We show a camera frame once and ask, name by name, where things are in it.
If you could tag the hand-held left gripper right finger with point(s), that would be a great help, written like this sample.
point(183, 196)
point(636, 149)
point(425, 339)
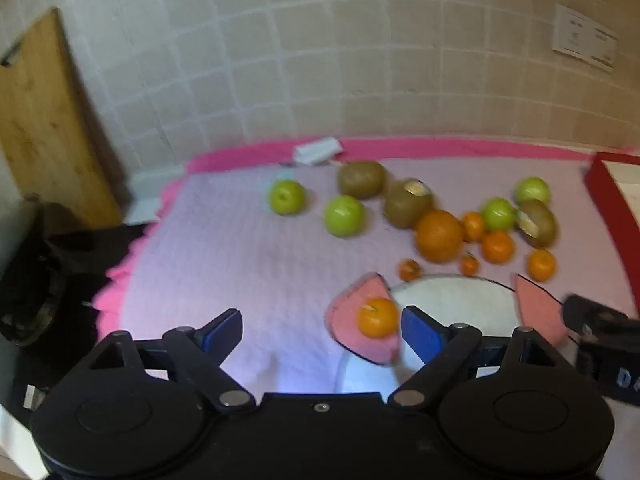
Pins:
point(421, 332)

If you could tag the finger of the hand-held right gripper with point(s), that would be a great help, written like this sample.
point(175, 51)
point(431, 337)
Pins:
point(587, 312)

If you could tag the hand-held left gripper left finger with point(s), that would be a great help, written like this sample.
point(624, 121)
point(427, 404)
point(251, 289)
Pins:
point(224, 329)

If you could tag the mandarin with stem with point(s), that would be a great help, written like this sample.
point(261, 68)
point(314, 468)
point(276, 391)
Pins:
point(377, 317)

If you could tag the white plate with pink ears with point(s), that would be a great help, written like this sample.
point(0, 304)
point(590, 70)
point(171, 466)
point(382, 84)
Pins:
point(450, 295)

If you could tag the small mandarin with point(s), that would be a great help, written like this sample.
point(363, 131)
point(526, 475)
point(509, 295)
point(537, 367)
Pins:
point(410, 270)
point(469, 263)

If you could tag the lavender mat with pink edge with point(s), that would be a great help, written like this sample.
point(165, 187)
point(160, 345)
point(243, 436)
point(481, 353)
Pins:
point(240, 260)

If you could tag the large orange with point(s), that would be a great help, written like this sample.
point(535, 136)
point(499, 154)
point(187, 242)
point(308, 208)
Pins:
point(439, 236)

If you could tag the brown kiwi with sticker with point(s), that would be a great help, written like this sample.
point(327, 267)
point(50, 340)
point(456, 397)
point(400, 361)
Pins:
point(539, 223)
point(406, 205)

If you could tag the red box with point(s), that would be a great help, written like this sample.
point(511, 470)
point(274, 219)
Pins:
point(612, 195)

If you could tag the green apple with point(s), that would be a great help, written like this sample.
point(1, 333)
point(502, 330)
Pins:
point(287, 196)
point(498, 213)
point(533, 190)
point(344, 215)

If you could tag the plain brown kiwi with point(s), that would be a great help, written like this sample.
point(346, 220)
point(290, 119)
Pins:
point(361, 179)

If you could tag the black bag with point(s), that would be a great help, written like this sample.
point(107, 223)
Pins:
point(45, 270)

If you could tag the white paper packet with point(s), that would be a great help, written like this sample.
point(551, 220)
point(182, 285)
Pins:
point(318, 150)

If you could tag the wooden cutting board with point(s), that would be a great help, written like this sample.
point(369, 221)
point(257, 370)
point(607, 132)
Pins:
point(47, 125)

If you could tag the white wall socket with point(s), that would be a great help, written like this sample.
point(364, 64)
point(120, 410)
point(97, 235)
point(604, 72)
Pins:
point(585, 36)

